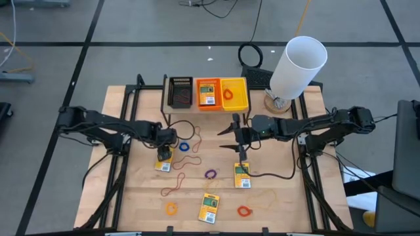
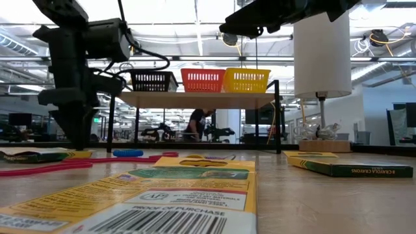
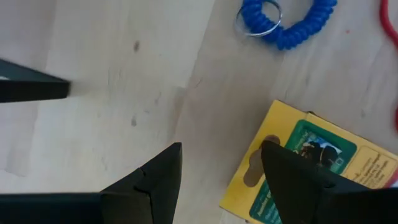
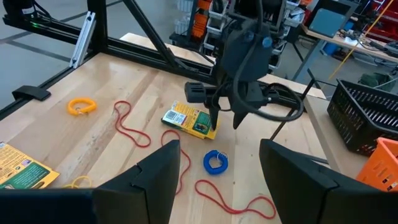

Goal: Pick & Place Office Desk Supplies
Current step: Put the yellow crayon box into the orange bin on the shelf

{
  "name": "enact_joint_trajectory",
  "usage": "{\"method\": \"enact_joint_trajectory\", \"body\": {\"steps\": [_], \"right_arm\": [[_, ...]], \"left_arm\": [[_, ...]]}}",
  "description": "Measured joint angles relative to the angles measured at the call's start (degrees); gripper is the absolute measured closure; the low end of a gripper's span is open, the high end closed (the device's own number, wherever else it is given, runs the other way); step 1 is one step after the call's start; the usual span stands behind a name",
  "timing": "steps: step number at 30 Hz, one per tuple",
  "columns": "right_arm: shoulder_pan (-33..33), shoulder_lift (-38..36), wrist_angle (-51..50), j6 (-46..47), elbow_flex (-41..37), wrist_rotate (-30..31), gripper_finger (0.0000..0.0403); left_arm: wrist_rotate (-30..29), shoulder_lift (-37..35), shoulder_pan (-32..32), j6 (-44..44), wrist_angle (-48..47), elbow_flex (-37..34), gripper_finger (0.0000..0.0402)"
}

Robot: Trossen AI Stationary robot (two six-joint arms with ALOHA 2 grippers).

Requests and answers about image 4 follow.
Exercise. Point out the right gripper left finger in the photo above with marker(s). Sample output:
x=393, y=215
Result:
x=149, y=186

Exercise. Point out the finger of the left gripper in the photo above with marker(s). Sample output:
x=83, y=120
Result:
x=239, y=115
x=214, y=115

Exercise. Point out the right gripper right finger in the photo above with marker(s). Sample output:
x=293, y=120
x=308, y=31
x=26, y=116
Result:
x=295, y=186

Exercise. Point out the yellow green crayon box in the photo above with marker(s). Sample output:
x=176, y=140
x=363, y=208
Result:
x=186, y=119
x=21, y=169

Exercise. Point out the blue coil wrist keyring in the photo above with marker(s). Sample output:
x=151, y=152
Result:
x=206, y=163

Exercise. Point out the yellow rubber band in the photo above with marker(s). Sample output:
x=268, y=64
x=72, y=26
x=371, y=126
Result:
x=84, y=178

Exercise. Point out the orange coil wrist keyring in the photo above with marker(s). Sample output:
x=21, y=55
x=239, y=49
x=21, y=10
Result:
x=71, y=107

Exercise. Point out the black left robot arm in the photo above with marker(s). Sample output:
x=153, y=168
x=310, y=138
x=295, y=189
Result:
x=248, y=9

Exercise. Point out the wooden shelf riser black legs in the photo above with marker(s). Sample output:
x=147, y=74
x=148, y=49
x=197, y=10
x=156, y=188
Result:
x=329, y=149

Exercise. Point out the parts shelf with bins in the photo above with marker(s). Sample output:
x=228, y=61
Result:
x=202, y=21

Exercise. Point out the orange plastic basket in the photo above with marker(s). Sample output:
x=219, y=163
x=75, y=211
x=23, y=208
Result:
x=379, y=168

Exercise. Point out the black plastic basket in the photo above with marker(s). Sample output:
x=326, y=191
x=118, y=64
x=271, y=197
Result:
x=357, y=124

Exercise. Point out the blue grey box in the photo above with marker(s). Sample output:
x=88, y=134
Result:
x=326, y=23

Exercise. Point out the wooden workbench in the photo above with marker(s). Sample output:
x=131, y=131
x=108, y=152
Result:
x=357, y=46

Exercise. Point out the green bag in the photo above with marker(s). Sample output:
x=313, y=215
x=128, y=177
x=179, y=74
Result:
x=376, y=81

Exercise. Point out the black table edge clamp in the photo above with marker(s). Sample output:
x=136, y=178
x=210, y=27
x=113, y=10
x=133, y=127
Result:
x=31, y=92

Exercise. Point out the silver aluminium bar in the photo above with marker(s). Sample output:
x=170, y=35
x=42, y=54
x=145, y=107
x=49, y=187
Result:
x=82, y=40

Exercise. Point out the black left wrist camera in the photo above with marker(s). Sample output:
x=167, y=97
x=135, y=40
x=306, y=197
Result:
x=245, y=56

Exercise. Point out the black metal table frame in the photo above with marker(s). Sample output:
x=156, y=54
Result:
x=98, y=28

